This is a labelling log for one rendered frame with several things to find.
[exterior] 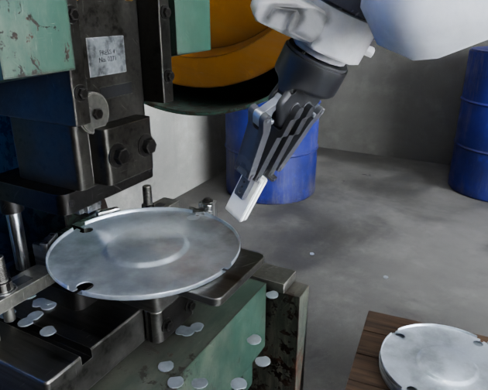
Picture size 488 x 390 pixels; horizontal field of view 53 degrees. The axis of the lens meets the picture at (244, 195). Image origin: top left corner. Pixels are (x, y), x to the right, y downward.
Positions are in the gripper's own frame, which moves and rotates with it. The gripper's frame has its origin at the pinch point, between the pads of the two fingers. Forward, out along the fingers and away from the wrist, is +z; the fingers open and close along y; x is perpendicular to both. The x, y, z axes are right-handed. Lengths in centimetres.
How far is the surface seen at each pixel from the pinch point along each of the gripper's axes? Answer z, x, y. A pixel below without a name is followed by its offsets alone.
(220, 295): 11.1, -6.0, -4.9
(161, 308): 22.5, 1.6, -4.3
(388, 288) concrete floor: 82, -9, 140
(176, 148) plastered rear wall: 117, 138, 156
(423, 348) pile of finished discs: 38, -31, 57
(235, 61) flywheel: -2.5, 29.7, 27.5
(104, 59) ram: -4.8, 25.6, -5.9
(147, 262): 16.2, 5.9, -5.9
